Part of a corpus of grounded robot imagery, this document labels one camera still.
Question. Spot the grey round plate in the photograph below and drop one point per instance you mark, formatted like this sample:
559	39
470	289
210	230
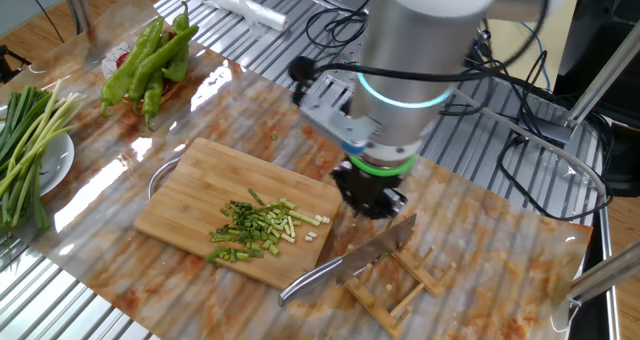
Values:
57	165

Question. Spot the cream yellow panel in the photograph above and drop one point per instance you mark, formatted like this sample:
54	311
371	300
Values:
555	30

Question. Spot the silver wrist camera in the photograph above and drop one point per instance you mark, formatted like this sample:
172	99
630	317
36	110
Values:
335	120

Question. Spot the aluminium frame post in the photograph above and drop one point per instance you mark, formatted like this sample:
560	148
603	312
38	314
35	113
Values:
605	274
75	5
600	76

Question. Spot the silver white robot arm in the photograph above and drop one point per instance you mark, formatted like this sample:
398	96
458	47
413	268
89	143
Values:
415	55

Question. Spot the wooden peg rack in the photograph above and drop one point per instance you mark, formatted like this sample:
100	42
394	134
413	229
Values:
425	275

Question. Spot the black stand leg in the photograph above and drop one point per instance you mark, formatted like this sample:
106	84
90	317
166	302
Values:
10	62

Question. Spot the small red vegetable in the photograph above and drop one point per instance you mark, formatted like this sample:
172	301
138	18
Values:
123	59

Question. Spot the marble pattern table mat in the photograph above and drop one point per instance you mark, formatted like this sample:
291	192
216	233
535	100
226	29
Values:
475	240

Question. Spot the bamboo cutting board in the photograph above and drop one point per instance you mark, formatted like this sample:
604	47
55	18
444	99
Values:
210	190

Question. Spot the long cut green garlic piece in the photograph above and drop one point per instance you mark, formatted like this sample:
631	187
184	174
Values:
304	218

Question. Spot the clear plastic wrap roll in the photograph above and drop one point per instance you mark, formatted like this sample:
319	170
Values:
245	7

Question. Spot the grey flexible conduit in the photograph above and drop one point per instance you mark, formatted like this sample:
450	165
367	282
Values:
525	132

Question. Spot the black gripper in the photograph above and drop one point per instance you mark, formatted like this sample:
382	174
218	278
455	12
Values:
375	190

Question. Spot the steel cleaver knife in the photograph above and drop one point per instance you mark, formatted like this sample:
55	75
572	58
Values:
370	252

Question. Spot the long green chili pepper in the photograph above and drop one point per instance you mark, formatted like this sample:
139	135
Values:
181	22
177	67
152	100
160	57
132	62

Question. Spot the bunch of green garlic stalks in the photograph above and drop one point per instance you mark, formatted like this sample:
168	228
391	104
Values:
25	135

